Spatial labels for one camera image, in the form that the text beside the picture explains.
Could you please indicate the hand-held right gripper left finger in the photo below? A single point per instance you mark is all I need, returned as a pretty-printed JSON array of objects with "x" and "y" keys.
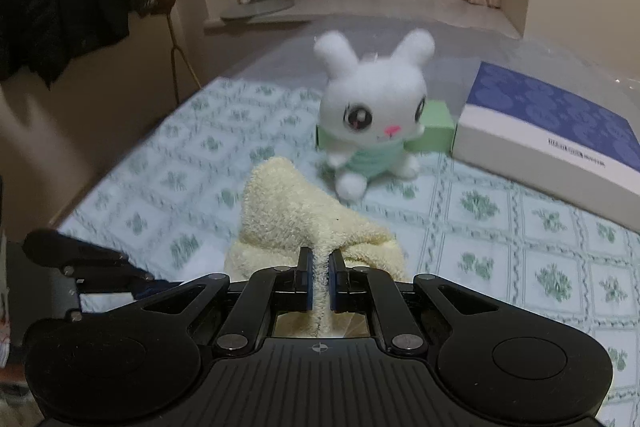
[{"x": 307, "y": 289}]

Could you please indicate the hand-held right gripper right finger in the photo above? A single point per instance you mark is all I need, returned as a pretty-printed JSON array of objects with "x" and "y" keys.
[{"x": 333, "y": 292}]

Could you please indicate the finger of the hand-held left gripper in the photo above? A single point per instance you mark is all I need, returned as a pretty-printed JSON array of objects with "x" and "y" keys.
[
  {"x": 110, "y": 279},
  {"x": 60, "y": 249}
]

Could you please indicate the pale yellow towel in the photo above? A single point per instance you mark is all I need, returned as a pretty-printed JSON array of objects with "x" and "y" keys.
[{"x": 290, "y": 212}]

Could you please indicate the light green box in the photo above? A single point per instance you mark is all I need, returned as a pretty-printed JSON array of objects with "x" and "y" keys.
[{"x": 437, "y": 127}]

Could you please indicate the white plush bunny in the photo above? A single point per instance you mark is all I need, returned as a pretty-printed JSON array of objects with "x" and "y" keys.
[{"x": 370, "y": 92}]

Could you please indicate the metal coat rack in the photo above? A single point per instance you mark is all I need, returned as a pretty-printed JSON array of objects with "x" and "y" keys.
[{"x": 175, "y": 52}]

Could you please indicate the blue and white flat box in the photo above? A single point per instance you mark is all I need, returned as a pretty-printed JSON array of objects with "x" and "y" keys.
[{"x": 540, "y": 117}]

